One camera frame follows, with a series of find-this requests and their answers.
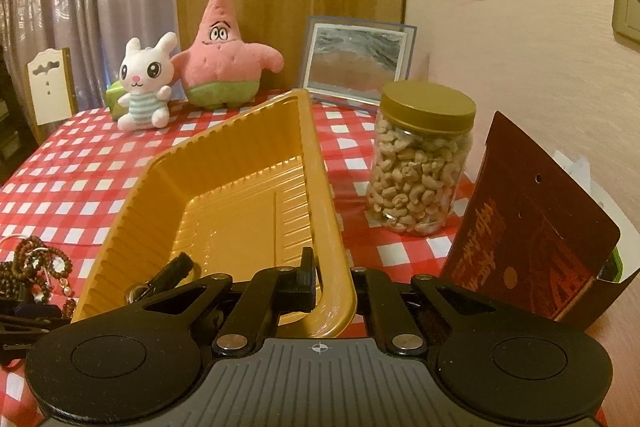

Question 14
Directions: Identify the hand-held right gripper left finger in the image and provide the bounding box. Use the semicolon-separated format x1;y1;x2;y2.
127;248;317;354

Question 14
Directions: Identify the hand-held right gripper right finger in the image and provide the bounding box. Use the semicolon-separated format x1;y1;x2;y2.
349;265;501;353

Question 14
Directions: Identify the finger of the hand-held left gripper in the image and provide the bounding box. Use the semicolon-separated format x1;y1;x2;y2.
0;299;68;360
142;253;202;303

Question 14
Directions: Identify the brown bead bracelet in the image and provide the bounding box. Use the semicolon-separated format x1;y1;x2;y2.
0;234;76;303

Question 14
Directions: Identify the gold plastic tray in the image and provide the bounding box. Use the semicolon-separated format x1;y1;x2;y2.
70;88;358;338

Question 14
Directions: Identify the red checked tablecloth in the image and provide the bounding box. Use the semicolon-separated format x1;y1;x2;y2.
0;87;501;427

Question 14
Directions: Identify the cashew jar with gold lid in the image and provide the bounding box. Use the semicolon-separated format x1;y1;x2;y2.
366;80;477;236

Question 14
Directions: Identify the dark red packaging pouch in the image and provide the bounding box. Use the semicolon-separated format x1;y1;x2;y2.
440;110;622;323

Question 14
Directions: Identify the green tissue box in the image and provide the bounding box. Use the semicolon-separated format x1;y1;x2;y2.
105;79;132;122

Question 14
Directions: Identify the white bunny plush toy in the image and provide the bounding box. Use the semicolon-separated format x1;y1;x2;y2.
116;32;179;131

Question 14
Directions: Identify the pink starfish plush toy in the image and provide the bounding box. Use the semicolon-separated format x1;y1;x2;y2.
172;0;286;110

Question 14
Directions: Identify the white and gold chair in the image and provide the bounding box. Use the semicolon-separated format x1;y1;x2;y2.
25;47;77;148

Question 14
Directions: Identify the white paper bag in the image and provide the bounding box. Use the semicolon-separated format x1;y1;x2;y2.
552;149;631;218

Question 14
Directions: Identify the brown cardboard box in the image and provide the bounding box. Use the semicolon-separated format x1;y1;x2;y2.
565;252;636;333

